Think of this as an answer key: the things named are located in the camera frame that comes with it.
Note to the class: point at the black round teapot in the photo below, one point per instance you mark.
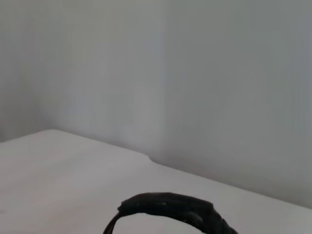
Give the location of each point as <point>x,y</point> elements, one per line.
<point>170,203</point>

